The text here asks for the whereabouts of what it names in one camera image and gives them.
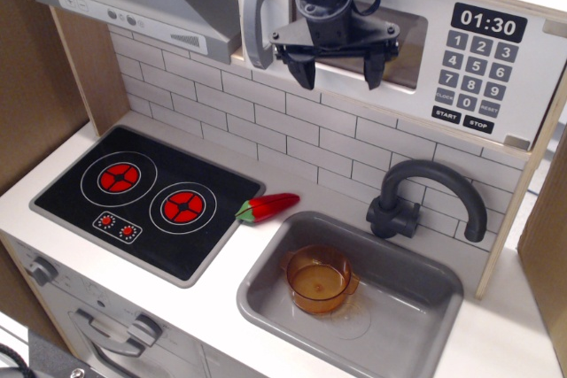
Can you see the white toy microwave door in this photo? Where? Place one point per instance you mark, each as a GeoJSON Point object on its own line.
{"type": "Point", "coordinates": [489, 68]}

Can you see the red toy chili pepper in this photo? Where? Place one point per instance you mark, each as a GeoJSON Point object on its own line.
{"type": "Point", "coordinates": [265, 207]}

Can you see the black toy stove top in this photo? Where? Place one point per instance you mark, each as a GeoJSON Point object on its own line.
{"type": "Point", "coordinates": [158, 207]}

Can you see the orange transparent plastic pot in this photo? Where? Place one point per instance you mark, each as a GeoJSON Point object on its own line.
{"type": "Point", "coordinates": [320, 278]}

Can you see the grey oven door handle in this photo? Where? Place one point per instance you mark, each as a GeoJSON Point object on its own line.
{"type": "Point", "coordinates": [131, 341]}

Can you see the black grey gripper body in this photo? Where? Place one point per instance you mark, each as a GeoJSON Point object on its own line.
{"type": "Point", "coordinates": [317, 32]}

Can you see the dark grey toy faucet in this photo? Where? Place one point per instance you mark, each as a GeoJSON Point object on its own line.
{"type": "Point", "coordinates": [391, 214]}

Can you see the grey oven knob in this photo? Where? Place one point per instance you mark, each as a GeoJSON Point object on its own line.
{"type": "Point", "coordinates": [42, 271]}

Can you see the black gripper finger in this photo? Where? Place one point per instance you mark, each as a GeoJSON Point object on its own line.
{"type": "Point", "coordinates": [303, 70]}
{"type": "Point", "coordinates": [373, 68]}

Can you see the grey toy sink basin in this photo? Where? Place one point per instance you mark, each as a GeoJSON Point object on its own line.
{"type": "Point", "coordinates": [395, 324]}

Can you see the brown cardboard panel right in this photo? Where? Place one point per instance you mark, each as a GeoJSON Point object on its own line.
{"type": "Point", "coordinates": [542, 250]}

